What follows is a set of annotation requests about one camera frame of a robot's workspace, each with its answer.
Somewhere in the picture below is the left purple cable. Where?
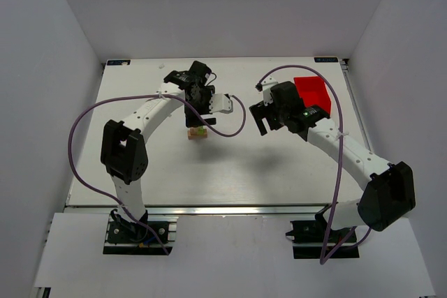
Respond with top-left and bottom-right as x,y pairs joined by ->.
68,94 -> 247,255

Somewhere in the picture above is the long natural wooden block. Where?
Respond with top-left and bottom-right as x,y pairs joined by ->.
187,129 -> 207,140

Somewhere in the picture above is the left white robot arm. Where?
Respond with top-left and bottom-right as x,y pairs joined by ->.
101,61 -> 215,222

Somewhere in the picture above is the red plastic bin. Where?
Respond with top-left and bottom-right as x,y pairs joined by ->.
293,76 -> 332,117

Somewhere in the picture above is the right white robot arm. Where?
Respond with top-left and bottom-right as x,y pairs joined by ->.
249,77 -> 416,232

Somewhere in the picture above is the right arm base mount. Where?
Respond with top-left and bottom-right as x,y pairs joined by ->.
285,221 -> 360,260

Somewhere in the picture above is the purple cable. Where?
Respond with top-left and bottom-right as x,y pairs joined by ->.
258,64 -> 373,266
68,94 -> 247,255

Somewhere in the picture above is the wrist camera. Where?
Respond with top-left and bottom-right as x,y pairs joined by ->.
209,94 -> 233,114
256,76 -> 278,106

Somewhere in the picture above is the blue label sticker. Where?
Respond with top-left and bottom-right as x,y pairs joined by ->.
314,57 -> 339,63
106,59 -> 131,66

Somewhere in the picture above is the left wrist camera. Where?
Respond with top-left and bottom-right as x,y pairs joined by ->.
209,94 -> 233,114

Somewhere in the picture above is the blue label sticker left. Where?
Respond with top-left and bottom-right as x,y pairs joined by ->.
106,59 -> 131,66

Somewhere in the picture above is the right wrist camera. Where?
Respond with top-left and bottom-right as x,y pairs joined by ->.
256,76 -> 278,106

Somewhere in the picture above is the aluminium table frame rail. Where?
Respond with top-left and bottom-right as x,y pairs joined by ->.
66,203 -> 395,217

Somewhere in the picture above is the blue label sticker right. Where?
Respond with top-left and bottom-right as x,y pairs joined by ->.
314,57 -> 339,63

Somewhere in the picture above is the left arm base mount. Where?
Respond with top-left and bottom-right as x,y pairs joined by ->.
103,216 -> 177,256

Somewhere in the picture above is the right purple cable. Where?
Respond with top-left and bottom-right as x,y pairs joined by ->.
258,64 -> 373,266

